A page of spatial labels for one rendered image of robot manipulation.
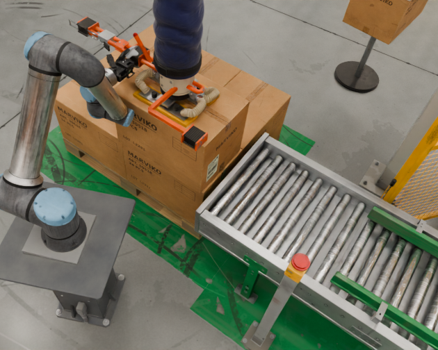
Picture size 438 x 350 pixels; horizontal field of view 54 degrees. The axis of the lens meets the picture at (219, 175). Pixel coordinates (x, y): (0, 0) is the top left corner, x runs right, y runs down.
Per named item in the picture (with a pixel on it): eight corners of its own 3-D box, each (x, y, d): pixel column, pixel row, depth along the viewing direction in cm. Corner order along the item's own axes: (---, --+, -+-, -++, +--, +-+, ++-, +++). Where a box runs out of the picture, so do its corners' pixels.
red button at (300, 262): (311, 263, 166) (313, 259, 162) (302, 277, 162) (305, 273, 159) (295, 253, 168) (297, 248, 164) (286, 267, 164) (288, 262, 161)
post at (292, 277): (266, 337, 246) (310, 263, 166) (260, 347, 243) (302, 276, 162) (256, 330, 248) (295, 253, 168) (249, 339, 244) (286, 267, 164)
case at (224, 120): (240, 150, 256) (249, 101, 224) (199, 194, 235) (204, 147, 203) (161, 103, 273) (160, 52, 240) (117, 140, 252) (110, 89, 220)
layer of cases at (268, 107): (279, 135, 320) (291, 95, 287) (200, 228, 268) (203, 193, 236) (154, 66, 354) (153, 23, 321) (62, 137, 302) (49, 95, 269)
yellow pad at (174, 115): (198, 117, 214) (199, 110, 210) (185, 128, 209) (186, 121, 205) (145, 86, 224) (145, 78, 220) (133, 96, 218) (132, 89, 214)
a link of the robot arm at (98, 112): (104, 123, 214) (103, 107, 203) (84, 115, 215) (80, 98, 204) (114, 111, 219) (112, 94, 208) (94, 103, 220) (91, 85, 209)
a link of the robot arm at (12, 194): (21, 227, 171) (61, 42, 146) (-17, 210, 173) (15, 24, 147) (44, 213, 186) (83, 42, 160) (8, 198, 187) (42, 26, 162)
